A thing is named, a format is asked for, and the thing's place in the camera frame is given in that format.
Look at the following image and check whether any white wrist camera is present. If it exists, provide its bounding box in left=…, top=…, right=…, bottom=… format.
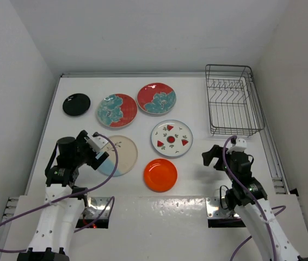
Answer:
left=226, top=138, right=247, bottom=154
left=85, top=136, right=108, bottom=154

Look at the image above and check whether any small black plate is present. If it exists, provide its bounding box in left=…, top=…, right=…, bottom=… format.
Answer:
left=63, top=93, right=91, bottom=117

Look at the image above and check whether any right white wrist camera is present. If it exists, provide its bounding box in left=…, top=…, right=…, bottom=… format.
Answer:
left=226, top=138, right=247, bottom=154

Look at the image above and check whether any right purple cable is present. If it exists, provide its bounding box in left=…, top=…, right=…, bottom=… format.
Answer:
left=223, top=135, right=287, bottom=261

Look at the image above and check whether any purple cable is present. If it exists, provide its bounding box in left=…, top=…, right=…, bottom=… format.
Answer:
left=0, top=132, right=119, bottom=254
left=223, top=135, right=287, bottom=261

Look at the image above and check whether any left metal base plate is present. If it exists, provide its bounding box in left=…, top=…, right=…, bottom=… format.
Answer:
left=82, top=196, right=112, bottom=220

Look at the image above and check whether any metal base plate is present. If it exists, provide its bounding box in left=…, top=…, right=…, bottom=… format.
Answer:
left=82, top=196, right=112, bottom=220
left=205, top=196, right=235, bottom=220

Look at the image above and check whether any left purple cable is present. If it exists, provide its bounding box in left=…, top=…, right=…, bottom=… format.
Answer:
left=0, top=132, right=119, bottom=254

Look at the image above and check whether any wire dish rack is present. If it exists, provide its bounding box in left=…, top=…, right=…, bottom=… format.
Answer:
left=205, top=64, right=265, bottom=137

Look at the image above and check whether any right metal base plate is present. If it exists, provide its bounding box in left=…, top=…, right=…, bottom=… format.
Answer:
left=205, top=196, right=235, bottom=220

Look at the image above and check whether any small orange plate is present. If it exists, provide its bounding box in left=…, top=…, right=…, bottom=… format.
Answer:
left=143, top=158, right=177, bottom=192

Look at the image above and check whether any beige blue branch plate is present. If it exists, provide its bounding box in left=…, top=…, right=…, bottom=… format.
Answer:
left=97, top=135, right=138, bottom=177

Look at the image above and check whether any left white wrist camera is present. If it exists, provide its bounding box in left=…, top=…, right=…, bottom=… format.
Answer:
left=85, top=136, right=108, bottom=154

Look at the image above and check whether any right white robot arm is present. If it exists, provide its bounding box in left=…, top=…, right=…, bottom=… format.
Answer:
left=202, top=145, right=308, bottom=260

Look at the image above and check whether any white watermelon pattern plate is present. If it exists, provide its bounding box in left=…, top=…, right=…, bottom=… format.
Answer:
left=151, top=120, right=193, bottom=158

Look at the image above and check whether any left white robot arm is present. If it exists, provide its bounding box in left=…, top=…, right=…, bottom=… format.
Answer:
left=17, top=130, right=109, bottom=260

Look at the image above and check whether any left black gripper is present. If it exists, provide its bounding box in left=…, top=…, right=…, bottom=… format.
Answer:
left=72, top=130, right=108, bottom=169

